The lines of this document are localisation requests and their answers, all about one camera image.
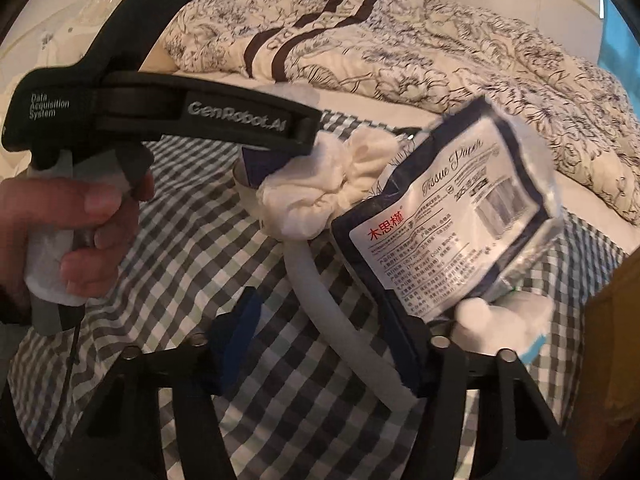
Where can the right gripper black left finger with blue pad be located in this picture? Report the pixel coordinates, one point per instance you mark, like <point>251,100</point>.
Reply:
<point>118,436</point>

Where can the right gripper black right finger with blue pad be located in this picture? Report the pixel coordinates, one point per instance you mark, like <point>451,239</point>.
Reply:
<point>517,436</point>

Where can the white cloth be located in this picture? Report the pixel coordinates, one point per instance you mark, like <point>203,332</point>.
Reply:
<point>299,201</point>

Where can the navy tissue paper pack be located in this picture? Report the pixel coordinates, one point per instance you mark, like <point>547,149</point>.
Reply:
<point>464,214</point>

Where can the white foam tube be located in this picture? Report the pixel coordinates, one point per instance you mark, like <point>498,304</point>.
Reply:
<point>334,326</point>

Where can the white blue plush toy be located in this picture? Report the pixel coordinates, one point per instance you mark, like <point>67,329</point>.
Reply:
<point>519,321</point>

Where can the clear plastic water bottle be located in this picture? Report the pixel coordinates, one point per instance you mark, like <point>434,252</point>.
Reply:
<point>250,169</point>

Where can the person's left hand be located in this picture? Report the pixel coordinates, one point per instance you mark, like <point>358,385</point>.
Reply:
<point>79,231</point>

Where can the cream tufted headboard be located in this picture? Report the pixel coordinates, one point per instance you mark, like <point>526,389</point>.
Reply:
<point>59,40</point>

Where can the brown cardboard box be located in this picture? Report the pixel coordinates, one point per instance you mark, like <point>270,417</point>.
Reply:
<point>607,403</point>

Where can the green checkered cloth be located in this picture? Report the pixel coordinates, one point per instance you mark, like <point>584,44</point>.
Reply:
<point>297,410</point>

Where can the white bed mattress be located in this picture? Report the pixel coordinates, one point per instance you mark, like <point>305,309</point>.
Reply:
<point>575,198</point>

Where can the floral quilt with brown stripes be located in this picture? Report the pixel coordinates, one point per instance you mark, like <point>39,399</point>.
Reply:
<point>433,55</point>

